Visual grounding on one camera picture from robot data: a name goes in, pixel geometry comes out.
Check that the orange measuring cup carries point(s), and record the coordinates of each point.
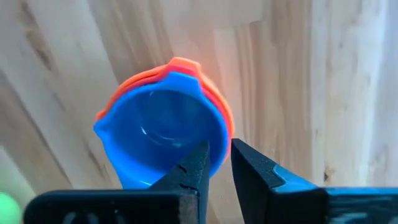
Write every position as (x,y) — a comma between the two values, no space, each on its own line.
(183,61)

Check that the blue measuring cup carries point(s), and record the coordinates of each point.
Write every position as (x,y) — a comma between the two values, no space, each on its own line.
(155,124)

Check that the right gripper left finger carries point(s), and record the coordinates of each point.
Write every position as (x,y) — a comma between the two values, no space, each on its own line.
(124,208)

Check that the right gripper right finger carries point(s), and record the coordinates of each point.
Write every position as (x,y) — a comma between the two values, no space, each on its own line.
(280,202)

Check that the green measuring cup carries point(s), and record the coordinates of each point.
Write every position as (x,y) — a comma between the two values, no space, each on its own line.
(7,211)

